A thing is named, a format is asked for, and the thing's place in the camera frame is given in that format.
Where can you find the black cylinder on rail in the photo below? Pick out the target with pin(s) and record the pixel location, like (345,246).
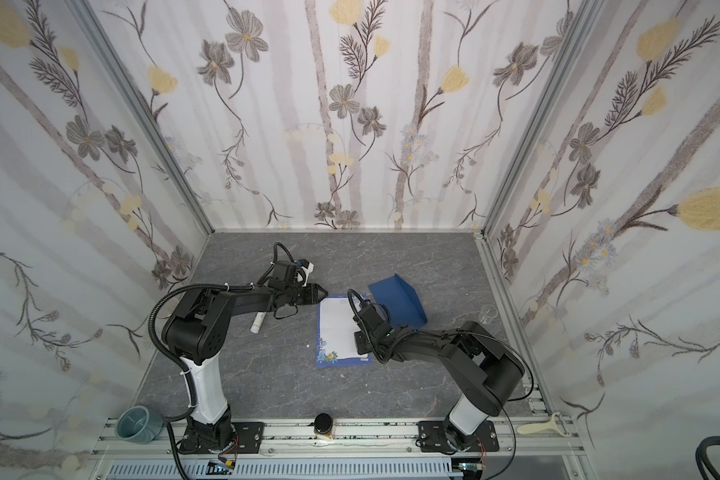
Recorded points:
(323,426)

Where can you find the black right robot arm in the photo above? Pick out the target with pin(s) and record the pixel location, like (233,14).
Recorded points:
(485,370)

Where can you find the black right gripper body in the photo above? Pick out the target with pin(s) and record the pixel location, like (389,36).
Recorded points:
(365,314)

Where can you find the cream plastic peeler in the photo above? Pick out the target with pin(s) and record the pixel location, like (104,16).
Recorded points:
(553,424)

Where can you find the teal cup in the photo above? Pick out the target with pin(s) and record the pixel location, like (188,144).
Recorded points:
(139,425)

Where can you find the clear glass cup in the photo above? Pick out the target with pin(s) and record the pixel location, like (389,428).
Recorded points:
(487,314)

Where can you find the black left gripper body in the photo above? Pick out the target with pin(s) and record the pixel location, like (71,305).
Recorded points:
(303,291)

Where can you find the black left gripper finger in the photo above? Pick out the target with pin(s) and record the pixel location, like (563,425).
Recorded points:
(316,290)
(306,299)

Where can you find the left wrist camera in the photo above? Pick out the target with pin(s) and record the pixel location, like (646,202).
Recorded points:
(304,269)

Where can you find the white letter with blue border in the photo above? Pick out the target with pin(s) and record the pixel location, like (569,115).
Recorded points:
(335,335)

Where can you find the white perforated cable duct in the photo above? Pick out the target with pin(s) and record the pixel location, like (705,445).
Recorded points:
(351,468)

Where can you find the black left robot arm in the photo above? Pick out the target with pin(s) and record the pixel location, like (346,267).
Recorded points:
(189,327)

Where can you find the dark blue envelope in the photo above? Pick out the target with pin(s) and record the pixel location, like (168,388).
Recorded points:
(400,300)

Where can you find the white glue stick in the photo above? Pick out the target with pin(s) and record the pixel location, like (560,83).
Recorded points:
(257,323)

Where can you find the aluminium mounting rail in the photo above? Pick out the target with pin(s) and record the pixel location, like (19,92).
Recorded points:
(394,437)

